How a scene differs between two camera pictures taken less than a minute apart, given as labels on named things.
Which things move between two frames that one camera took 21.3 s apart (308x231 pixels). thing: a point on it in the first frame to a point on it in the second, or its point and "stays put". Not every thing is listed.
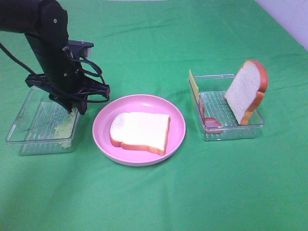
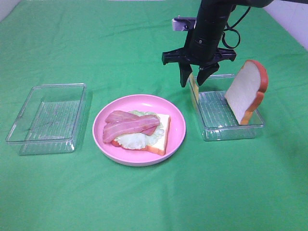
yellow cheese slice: x=194 y=85 stays put
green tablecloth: x=148 y=47 stays put
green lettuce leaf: x=64 y=127 to x=140 y=141
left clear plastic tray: x=44 y=125 stays put
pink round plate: x=139 y=103 stays put
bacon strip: x=211 y=125 to x=146 y=125
